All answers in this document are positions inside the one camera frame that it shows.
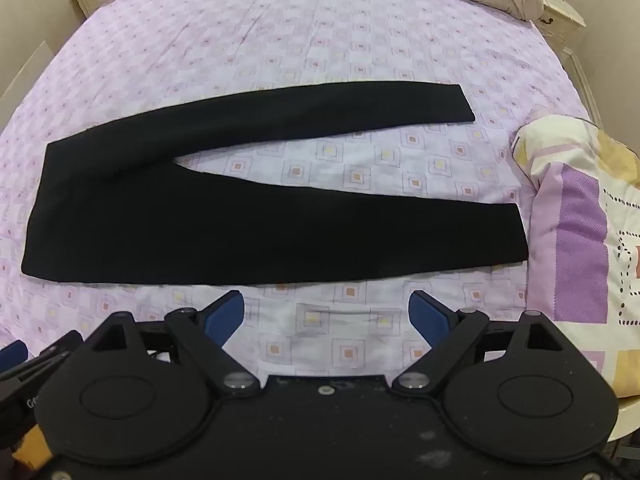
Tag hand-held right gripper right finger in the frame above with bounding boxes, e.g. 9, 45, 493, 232
391, 290, 577, 396

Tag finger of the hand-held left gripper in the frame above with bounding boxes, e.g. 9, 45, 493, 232
0, 330, 85, 396
0, 339, 28, 376

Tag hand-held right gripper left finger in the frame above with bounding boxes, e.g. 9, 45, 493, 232
84, 290, 262, 396

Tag black pants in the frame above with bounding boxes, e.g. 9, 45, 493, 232
21, 80, 530, 286

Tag patchwork quilt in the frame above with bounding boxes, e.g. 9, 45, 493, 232
509, 114, 640, 441

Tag purple patterned bed sheet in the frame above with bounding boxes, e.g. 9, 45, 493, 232
0, 0, 601, 391

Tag cream bed frame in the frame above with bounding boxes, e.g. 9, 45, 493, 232
562, 47, 603, 128

